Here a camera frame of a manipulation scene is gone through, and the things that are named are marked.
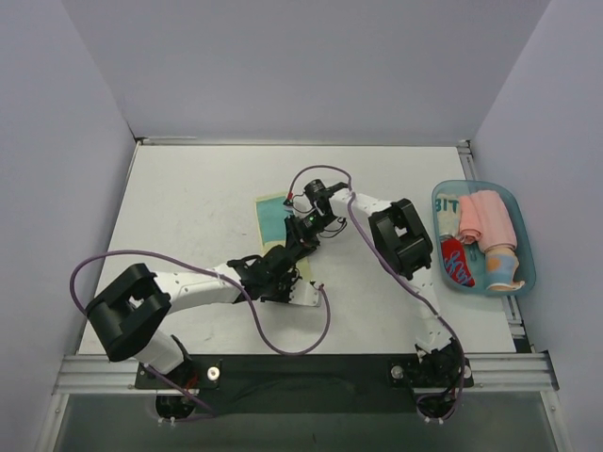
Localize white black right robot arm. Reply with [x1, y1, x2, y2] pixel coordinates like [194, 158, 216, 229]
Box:
[285, 179, 465, 387]

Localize blue plastic basket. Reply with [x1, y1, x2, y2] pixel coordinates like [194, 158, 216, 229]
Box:
[432, 180, 536, 297]

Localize peach blue rolled towel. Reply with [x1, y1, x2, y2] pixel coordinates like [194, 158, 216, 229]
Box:
[484, 247, 525, 291]

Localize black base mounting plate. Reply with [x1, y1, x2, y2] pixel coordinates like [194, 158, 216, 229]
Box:
[134, 354, 474, 418]

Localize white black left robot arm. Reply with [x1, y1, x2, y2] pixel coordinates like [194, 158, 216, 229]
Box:
[85, 245, 319, 388]

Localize yellow teal towel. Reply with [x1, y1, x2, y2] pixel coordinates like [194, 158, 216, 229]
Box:
[254, 192, 291, 254]

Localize aluminium frame rail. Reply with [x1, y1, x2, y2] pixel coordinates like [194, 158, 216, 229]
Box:
[457, 139, 534, 353]
[53, 353, 558, 395]

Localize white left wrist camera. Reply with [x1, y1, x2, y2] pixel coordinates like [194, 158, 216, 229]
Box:
[289, 281, 321, 308]

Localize pink rolled towel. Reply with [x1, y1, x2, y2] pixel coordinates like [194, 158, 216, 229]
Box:
[458, 190, 517, 253]

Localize red blue patterned towel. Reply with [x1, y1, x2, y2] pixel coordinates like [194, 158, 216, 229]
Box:
[441, 237, 475, 287]

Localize white rolled towel blue letters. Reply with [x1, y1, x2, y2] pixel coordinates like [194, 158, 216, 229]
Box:
[434, 193, 461, 239]

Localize aluminium front frame rail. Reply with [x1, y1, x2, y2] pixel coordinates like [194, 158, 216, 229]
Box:
[53, 353, 558, 395]

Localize aluminium right frame rail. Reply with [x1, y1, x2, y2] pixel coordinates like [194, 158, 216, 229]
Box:
[457, 139, 534, 353]

